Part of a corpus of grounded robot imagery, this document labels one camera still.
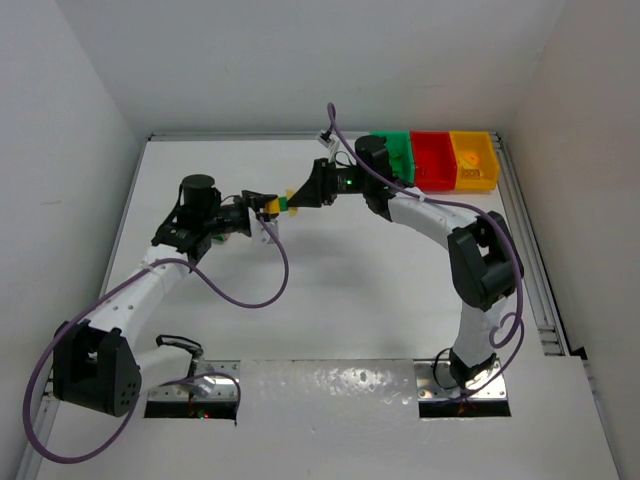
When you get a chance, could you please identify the yellow green bee lego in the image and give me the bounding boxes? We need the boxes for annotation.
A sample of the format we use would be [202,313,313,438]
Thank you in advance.
[263,189,298,217]

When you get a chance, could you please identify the tan lego plate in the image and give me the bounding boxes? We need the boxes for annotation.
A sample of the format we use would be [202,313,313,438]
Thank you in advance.
[460,168,484,181]

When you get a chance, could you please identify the orange lego piece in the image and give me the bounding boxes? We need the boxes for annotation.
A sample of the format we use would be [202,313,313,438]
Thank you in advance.
[462,152,480,168]

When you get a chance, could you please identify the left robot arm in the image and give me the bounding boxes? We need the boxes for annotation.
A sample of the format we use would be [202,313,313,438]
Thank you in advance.
[52,174,278,417]

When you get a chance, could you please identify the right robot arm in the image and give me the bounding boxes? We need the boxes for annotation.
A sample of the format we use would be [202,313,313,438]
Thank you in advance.
[288,135,524,387]

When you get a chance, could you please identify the green plastic bin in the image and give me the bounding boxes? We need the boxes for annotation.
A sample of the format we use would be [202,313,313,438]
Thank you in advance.
[370,131,415,185]

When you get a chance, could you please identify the red plastic bin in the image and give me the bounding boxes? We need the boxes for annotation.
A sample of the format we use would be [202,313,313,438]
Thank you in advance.
[410,131,457,192]

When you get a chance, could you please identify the yellow plastic bin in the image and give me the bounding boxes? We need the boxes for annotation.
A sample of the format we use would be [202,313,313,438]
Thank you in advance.
[449,131,500,192]

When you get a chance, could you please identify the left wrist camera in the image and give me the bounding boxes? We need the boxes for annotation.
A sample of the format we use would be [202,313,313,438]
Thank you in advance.
[250,219,279,246]

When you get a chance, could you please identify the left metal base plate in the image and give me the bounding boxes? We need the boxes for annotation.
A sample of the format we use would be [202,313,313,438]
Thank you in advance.
[147,360,241,403]

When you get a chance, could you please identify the metal base plate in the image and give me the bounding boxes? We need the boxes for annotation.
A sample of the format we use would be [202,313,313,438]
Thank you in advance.
[414,359,508,402]
[147,360,241,403]

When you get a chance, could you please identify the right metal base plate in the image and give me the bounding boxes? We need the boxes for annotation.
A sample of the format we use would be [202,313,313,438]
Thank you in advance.
[414,359,508,402]

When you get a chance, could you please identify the aluminium frame rail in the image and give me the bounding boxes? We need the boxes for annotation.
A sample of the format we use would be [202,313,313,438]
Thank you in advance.
[490,132,570,357]

